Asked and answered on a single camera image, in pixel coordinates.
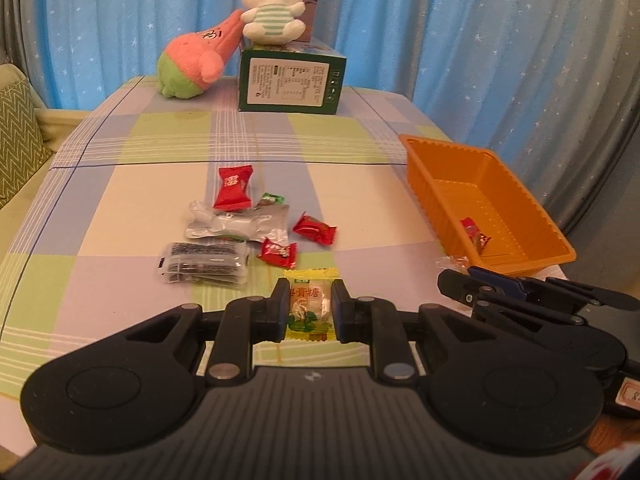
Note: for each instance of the green chevron cushion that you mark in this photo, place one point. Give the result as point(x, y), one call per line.
point(20, 135)

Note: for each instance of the yellow candy packet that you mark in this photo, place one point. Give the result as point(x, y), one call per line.
point(310, 310)

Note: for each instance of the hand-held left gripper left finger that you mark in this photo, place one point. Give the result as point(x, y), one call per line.
point(282, 306)

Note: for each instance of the clear candy wrapper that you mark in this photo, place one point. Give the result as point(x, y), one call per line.
point(452, 261)

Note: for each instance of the blue star curtain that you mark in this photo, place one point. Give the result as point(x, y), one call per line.
point(400, 20)

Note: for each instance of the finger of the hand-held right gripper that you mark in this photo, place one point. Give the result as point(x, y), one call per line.
point(457, 285)
point(500, 280)

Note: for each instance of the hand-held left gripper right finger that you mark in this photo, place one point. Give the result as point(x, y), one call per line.
point(340, 310)

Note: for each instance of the green wrapped candy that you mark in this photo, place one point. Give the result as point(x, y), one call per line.
point(272, 199)

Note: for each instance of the plaid tablecloth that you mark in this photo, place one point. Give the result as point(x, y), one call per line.
point(150, 185)

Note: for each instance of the orange plastic tray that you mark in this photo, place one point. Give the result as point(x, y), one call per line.
point(450, 170)

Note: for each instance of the dark clear snack packet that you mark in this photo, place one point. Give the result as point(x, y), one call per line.
point(200, 265)

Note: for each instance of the large red candy packet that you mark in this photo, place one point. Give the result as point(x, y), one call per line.
point(232, 187)

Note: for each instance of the grey star curtain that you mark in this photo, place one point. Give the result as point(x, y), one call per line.
point(575, 110)
point(20, 20)

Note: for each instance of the green cardboard box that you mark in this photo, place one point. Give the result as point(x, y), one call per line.
point(290, 80)

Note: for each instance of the pale green sofa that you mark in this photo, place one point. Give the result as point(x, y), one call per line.
point(55, 125)

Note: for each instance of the pink and green plush toy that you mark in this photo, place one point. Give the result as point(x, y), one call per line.
point(195, 55)

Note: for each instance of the brown printed box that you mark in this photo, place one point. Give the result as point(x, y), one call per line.
point(312, 5)

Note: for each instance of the silver foil snack packet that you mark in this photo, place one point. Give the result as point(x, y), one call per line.
point(240, 222)

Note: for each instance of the red and white candy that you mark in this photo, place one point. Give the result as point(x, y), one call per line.
point(277, 252)

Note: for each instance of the small red candy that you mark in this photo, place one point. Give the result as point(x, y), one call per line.
point(471, 228)

